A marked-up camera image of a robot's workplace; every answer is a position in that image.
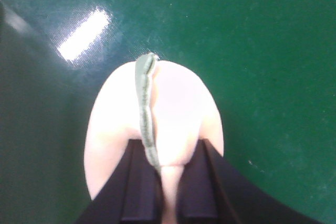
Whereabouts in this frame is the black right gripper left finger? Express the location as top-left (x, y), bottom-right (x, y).
top-left (75, 140), bottom-right (162, 223)

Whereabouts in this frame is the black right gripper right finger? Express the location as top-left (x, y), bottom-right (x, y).
top-left (177, 140), bottom-right (318, 223)

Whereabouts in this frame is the yellow smiling plush fruit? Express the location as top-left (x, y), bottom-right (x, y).
top-left (84, 60), bottom-right (224, 223)

